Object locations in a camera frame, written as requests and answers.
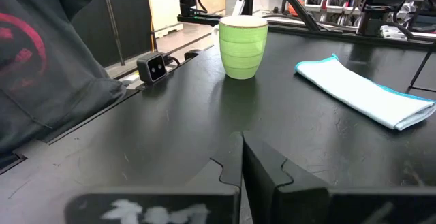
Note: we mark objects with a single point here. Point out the person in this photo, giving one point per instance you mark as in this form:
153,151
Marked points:
51,64

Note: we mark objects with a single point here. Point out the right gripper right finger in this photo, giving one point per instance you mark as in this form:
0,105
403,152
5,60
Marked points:
306,205

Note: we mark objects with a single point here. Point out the orange power tool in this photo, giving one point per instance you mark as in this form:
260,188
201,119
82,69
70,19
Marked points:
294,7

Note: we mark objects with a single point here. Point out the black partition panel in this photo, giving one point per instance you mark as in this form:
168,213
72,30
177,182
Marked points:
129,19

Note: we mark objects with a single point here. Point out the green ceramic mug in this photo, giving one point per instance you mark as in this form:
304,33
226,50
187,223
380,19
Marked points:
242,53

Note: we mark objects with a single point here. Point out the wooden pallet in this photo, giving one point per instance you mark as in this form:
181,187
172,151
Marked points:
168,30

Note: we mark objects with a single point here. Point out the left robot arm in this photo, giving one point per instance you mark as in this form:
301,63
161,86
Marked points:
369,23

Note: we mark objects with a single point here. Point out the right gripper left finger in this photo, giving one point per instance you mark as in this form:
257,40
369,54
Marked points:
190,200

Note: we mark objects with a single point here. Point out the light blue folded cloth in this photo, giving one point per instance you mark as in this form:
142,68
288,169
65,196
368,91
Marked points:
361,91

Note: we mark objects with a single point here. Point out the black cube camera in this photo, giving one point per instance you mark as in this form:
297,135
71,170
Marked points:
155,69

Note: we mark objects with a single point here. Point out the white frame bracket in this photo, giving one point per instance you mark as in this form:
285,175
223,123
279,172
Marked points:
238,5

